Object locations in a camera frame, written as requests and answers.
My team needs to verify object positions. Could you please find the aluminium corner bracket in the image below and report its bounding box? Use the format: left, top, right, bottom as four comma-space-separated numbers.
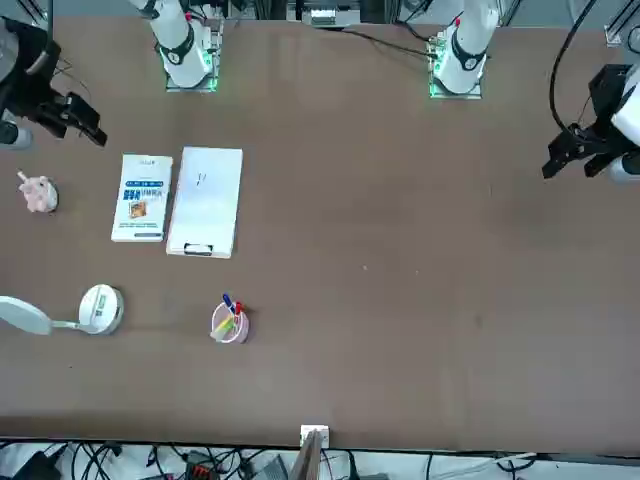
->
603, 0, 640, 47

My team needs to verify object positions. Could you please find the black power adapter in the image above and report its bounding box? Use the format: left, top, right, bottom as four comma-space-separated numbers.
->
9, 447, 64, 480

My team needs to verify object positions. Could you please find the white post bracket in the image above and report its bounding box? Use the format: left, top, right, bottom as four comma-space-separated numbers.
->
300, 424, 331, 447

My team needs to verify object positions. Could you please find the grey device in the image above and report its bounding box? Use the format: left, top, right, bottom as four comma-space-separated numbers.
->
259, 454, 289, 480

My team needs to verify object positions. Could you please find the black table cable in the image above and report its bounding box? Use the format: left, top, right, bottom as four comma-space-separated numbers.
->
319, 22, 439, 59

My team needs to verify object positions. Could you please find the white foldable desk lamp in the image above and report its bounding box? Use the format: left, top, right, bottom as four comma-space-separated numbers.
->
0, 283, 125, 337

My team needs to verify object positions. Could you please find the white power strip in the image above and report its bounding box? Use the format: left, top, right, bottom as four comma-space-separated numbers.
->
302, 7, 361, 29

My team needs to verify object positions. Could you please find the white blue book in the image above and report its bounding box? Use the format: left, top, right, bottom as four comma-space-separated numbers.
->
110, 153, 174, 244

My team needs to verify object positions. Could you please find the aluminium post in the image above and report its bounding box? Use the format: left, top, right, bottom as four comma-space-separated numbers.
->
289, 430, 324, 480

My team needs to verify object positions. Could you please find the pink plush pig toy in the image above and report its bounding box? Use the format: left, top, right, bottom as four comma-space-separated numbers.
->
17, 169, 60, 215

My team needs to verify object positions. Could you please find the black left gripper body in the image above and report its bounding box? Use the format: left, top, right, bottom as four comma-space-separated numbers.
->
569, 64, 634, 156

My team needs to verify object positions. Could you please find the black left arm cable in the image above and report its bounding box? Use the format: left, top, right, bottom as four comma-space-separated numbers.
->
548, 0, 600, 136

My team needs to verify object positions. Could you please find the pink translucent pen cup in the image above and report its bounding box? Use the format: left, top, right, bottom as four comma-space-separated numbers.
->
210, 302, 251, 345

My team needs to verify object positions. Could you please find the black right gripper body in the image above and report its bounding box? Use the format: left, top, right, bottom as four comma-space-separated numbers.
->
0, 18, 61, 121

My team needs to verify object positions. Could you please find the white clipboard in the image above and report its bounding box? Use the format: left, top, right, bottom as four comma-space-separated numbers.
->
165, 146, 245, 260

